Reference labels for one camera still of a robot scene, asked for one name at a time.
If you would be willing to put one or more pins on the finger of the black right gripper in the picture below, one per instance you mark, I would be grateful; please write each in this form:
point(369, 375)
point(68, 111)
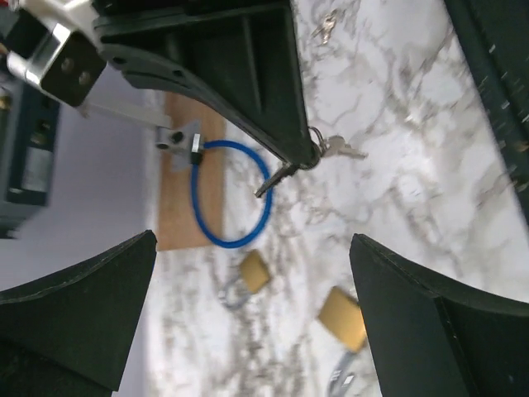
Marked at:
point(239, 58)

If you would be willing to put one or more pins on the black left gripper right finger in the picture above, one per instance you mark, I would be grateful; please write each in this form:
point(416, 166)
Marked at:
point(431, 335)

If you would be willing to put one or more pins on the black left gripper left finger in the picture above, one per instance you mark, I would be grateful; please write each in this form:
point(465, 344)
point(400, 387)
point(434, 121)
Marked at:
point(70, 333)

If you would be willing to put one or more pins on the brass padlock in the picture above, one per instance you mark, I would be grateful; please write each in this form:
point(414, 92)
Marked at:
point(342, 317)
point(253, 275)

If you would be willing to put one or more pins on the silver key with ring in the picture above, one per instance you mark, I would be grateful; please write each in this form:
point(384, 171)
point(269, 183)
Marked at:
point(325, 28)

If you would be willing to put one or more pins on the spare silver keys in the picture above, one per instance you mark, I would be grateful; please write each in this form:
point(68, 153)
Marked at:
point(322, 147)

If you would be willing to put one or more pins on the grey metal socket bracket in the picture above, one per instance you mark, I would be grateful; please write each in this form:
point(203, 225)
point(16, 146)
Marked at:
point(178, 142)

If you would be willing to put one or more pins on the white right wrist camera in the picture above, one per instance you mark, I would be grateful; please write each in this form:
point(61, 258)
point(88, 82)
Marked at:
point(52, 47)

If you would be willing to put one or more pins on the blue rack network switch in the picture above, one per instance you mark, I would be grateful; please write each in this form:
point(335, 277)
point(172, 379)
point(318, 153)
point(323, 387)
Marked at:
point(29, 123)

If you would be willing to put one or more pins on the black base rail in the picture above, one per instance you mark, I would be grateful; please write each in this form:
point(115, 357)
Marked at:
point(493, 36)

